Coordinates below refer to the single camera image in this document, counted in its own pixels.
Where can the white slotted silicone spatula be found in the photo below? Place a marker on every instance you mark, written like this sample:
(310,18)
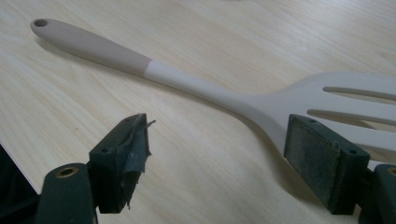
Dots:
(274,109)

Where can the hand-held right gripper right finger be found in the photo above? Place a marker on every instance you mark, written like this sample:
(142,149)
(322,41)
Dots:
(323,158)

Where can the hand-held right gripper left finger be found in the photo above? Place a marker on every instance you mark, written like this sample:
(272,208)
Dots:
(115,161)

